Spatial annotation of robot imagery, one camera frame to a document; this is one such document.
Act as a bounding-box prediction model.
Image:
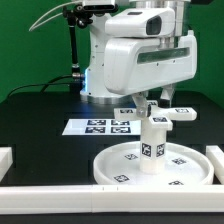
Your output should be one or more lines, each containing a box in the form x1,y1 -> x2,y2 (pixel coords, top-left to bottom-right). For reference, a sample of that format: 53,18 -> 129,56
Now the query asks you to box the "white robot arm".
82,0 -> 197,118

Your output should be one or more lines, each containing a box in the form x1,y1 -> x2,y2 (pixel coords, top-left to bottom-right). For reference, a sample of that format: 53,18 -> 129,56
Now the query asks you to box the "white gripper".
104,30 -> 197,118

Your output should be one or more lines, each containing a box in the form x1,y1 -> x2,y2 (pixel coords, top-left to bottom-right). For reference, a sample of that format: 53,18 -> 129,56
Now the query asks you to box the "white fence bar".
0,147 -> 13,182
206,145 -> 224,185
0,185 -> 224,214

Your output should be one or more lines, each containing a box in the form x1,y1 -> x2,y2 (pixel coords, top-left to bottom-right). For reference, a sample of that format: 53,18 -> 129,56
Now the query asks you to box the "white right fence bar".
206,145 -> 224,185

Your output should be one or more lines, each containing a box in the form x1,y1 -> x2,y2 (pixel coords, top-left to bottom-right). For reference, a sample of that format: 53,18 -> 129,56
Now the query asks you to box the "white cable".
28,0 -> 85,32

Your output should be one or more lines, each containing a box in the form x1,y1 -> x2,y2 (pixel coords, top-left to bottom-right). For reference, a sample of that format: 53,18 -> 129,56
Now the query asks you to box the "white left fence bar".
0,147 -> 13,182

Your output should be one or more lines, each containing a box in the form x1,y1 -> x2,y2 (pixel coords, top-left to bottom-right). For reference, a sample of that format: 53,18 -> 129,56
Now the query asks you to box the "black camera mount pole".
63,4 -> 92,82

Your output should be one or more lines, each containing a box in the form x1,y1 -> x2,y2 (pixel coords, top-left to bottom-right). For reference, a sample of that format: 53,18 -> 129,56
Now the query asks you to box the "white front fence bar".
0,185 -> 224,214

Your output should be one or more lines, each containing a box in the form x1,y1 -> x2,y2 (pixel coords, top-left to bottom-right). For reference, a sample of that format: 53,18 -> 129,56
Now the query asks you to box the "white marker sheet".
63,119 -> 141,136

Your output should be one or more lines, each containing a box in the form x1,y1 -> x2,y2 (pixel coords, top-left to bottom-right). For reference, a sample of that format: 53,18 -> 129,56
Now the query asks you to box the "black cable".
6,74 -> 84,99

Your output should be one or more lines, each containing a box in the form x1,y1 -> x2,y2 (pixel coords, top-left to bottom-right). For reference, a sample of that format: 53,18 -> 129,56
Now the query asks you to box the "white cross-shaped table base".
114,101 -> 197,130

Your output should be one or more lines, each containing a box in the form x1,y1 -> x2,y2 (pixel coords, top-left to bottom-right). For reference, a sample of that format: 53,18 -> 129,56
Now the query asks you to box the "white round table top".
93,141 -> 214,186

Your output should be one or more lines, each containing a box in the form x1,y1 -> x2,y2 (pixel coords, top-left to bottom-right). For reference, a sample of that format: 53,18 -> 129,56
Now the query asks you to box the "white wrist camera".
105,8 -> 175,38

